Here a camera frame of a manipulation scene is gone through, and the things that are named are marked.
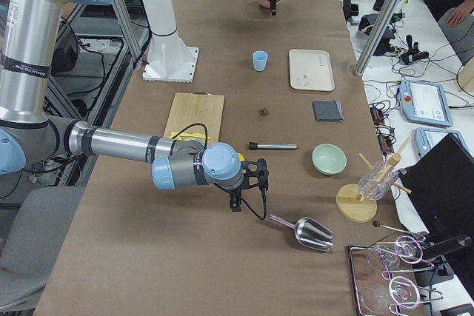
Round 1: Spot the light blue plastic cup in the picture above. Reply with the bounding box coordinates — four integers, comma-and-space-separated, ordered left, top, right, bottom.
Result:
252, 50, 269, 72

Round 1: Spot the steel ice scoop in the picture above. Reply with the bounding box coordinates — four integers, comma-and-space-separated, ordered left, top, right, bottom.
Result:
269, 215, 334, 252

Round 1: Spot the steel muddler black tip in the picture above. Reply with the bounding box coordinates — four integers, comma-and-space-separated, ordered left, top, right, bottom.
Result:
248, 141, 298, 150

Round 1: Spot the red strawberry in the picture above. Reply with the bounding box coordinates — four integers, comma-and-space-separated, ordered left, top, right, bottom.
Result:
258, 108, 268, 116

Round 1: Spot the cream rabbit tray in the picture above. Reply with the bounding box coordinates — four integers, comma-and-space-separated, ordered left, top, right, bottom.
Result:
288, 49, 335, 92

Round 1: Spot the mint green bowl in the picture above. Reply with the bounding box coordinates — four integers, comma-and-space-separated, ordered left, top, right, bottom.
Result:
312, 144, 347, 175

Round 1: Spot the yellow plastic knife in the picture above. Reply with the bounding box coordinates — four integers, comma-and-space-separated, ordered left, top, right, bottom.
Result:
169, 131, 210, 141

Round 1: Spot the bamboo cutting board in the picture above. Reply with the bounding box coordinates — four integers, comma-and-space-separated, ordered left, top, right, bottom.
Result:
164, 93, 224, 144

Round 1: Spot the wooden mug tree stand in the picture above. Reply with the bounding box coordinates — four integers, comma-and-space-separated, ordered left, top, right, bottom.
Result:
336, 137, 412, 223

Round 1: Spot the grey folded cloth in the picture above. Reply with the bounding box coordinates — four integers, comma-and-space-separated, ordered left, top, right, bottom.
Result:
312, 99, 344, 122

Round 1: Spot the clear glass on stand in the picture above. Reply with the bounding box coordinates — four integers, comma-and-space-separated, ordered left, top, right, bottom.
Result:
358, 161, 397, 201

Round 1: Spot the wine glass rack tray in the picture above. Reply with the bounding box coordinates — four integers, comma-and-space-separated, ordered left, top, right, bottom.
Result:
347, 235, 444, 315

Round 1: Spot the blue teach pendant near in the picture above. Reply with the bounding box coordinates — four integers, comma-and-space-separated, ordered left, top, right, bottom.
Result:
414, 128, 468, 158

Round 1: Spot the blue teach pendant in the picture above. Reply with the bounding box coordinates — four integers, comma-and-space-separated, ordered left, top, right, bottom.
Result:
399, 80, 453, 127
414, 128, 468, 158

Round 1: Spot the blue teach pendant far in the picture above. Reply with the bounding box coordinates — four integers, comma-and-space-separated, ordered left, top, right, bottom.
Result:
399, 80, 453, 127

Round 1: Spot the black laptop monitor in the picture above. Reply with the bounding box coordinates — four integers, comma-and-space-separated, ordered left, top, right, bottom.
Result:
399, 134, 473, 238

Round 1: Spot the grey office chair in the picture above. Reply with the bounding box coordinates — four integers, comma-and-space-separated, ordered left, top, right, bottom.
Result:
1, 186, 84, 312

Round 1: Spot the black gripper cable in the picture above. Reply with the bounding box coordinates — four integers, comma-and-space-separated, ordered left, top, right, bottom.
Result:
170, 122, 268, 221

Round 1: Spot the aluminium frame post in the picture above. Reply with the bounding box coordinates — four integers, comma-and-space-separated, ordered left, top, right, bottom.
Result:
353, 0, 401, 78

